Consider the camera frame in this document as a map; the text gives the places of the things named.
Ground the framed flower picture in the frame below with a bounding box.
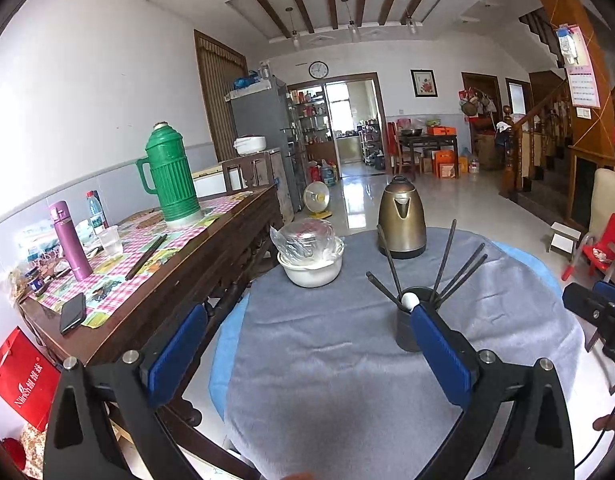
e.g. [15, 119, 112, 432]
[411, 70, 437, 98]

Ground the white plastic basin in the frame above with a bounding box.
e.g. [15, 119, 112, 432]
[277, 240, 344, 288]

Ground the black smartphone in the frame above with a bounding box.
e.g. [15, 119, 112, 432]
[59, 292, 87, 335]

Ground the plastic water bottle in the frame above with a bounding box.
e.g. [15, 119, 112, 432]
[86, 191, 109, 234]

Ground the red paper bag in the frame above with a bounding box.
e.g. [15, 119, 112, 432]
[0, 327, 60, 431]

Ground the grey refrigerator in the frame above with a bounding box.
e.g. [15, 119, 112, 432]
[225, 76, 307, 212]

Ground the dark chopstick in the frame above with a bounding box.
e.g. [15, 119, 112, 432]
[440, 243, 486, 295]
[431, 218, 457, 302]
[366, 272, 402, 308]
[437, 255, 487, 307]
[377, 223, 402, 298]

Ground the clear plastic cup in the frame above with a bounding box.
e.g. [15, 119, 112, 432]
[98, 226, 123, 258]

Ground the gold electric kettle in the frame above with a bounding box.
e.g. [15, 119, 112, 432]
[378, 174, 427, 259]

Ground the green thermos jug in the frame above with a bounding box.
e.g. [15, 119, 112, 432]
[136, 122, 203, 229]

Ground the red plastic chair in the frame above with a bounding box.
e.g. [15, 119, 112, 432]
[561, 214, 615, 283]

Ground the small electric fan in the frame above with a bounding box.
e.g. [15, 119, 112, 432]
[303, 181, 332, 220]

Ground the dark carved wooden sideboard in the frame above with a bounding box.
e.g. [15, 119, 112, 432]
[21, 186, 281, 479]

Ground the dark grey utensil holder cup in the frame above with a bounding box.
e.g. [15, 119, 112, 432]
[394, 286, 445, 354]

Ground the wall calendar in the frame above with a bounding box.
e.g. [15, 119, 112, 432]
[556, 25, 600, 108]

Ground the clear plastic bag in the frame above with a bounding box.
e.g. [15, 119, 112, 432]
[270, 218, 340, 266]

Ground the white plastic spoon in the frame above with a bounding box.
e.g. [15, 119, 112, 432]
[401, 292, 420, 312]

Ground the wooden staircase railing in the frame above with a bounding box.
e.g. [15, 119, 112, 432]
[501, 80, 573, 198]

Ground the dark wooden dining table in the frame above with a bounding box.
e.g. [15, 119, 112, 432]
[397, 130, 460, 179]

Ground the grey fleece table cloth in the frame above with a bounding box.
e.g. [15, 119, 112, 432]
[208, 228, 583, 479]

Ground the round wall clock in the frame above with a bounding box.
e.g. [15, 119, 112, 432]
[309, 61, 329, 79]

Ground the purple thermos bottle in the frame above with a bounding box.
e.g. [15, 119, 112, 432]
[49, 200, 92, 282]

